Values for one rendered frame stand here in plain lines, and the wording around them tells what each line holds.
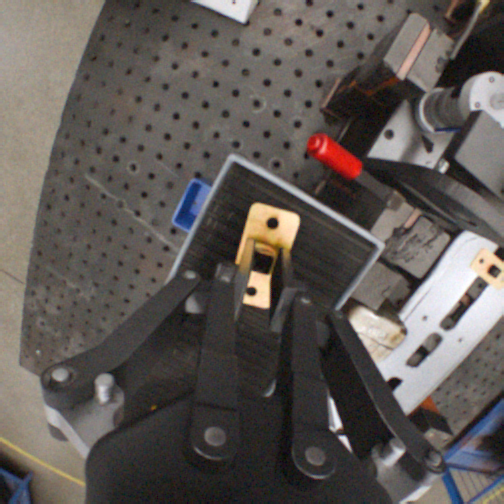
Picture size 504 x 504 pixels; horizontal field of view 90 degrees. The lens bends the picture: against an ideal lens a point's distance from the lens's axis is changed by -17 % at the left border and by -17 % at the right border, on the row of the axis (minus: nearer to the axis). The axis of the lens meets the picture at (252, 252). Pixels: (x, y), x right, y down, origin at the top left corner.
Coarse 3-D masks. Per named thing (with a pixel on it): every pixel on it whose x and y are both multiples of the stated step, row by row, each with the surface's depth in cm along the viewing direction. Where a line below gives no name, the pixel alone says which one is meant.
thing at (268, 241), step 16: (256, 208) 22; (272, 208) 22; (256, 224) 23; (288, 224) 23; (256, 240) 23; (272, 240) 23; (288, 240) 23; (240, 256) 24; (256, 256) 23; (272, 256) 23; (256, 272) 23; (256, 288) 25; (256, 304) 25
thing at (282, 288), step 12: (288, 252) 22; (276, 264) 22; (288, 264) 20; (276, 276) 21; (288, 276) 18; (276, 288) 19; (288, 288) 17; (276, 300) 18; (288, 300) 17; (276, 312) 17; (276, 324) 17
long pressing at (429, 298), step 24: (456, 240) 38; (480, 240) 38; (432, 264) 41; (456, 264) 40; (432, 288) 41; (456, 288) 41; (408, 312) 42; (432, 312) 43; (480, 312) 42; (408, 336) 44; (456, 336) 44; (480, 336) 44; (432, 360) 46; (456, 360) 46; (408, 384) 48; (432, 384) 48; (408, 408) 50
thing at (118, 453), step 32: (160, 416) 8; (256, 416) 8; (96, 448) 6; (128, 448) 6; (160, 448) 7; (256, 448) 7; (96, 480) 5; (128, 480) 6; (160, 480) 6; (192, 480) 6; (224, 480) 6; (256, 480) 6; (352, 480) 7
